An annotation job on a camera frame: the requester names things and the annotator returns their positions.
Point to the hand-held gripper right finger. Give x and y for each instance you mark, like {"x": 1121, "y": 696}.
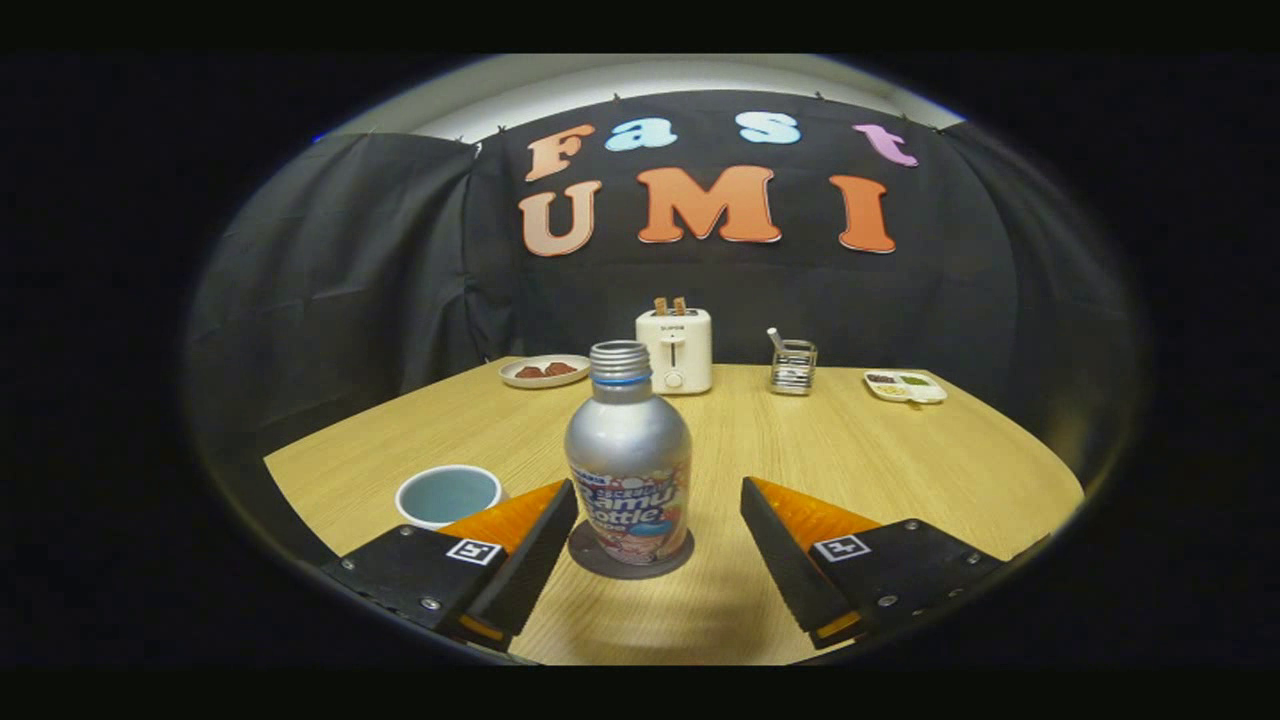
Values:
{"x": 785, "y": 565}

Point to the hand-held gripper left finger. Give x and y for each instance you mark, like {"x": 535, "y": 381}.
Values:
{"x": 530, "y": 570}

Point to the dark brown round coaster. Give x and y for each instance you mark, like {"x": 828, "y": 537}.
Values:
{"x": 590, "y": 560}

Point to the white cup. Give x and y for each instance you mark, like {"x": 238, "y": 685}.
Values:
{"x": 447, "y": 495}

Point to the silver juice bottle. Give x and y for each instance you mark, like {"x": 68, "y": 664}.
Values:
{"x": 628, "y": 430}

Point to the wooden table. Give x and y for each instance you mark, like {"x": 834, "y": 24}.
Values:
{"x": 850, "y": 460}

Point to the white round plate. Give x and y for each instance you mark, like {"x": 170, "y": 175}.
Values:
{"x": 545, "y": 382}

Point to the clear glass holder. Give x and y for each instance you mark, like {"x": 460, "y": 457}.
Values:
{"x": 794, "y": 370}

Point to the red-brown food piece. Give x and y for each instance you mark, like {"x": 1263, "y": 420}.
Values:
{"x": 561, "y": 369}
{"x": 529, "y": 372}

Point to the white divided tray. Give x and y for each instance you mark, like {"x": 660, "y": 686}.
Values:
{"x": 925, "y": 393}

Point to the white toaster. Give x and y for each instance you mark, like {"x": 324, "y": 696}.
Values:
{"x": 690, "y": 350}

